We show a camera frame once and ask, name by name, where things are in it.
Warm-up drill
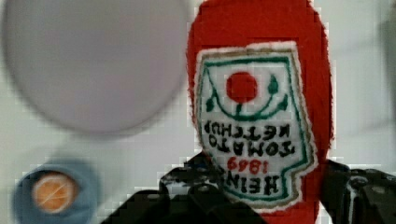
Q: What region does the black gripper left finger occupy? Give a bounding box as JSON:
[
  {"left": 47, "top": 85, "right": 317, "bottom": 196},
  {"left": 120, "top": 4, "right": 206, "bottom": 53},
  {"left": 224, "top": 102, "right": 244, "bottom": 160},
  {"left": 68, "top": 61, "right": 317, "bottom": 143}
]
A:
[{"left": 100, "top": 153, "right": 267, "bottom": 224}]

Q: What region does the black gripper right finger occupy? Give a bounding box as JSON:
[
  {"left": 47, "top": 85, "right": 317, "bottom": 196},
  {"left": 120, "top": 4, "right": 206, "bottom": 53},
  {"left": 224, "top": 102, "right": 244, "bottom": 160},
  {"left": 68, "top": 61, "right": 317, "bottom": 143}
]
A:
[{"left": 320, "top": 160, "right": 396, "bottom": 224}]

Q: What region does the red plush ketchup bottle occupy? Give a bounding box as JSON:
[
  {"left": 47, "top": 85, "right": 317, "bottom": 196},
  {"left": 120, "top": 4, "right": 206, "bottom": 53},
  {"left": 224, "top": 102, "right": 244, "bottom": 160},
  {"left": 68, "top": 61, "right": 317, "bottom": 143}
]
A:
[{"left": 187, "top": 0, "right": 332, "bottom": 224}]

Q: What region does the blue bowl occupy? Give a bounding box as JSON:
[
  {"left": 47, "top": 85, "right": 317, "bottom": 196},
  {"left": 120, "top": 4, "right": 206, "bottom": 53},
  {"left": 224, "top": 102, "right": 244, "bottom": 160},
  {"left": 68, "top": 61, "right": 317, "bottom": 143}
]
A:
[{"left": 12, "top": 159, "right": 101, "bottom": 224}]

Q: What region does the orange slice toy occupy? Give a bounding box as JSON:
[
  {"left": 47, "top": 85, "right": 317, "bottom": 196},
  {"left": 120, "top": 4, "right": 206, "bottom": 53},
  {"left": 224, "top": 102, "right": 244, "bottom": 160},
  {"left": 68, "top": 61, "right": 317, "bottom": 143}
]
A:
[{"left": 32, "top": 173, "right": 78, "bottom": 214}]

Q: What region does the lavender round plate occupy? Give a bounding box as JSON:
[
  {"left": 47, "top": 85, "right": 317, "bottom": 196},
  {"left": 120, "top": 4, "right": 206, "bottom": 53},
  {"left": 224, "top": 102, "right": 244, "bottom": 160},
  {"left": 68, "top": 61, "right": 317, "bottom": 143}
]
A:
[{"left": 2, "top": 0, "right": 188, "bottom": 133}]

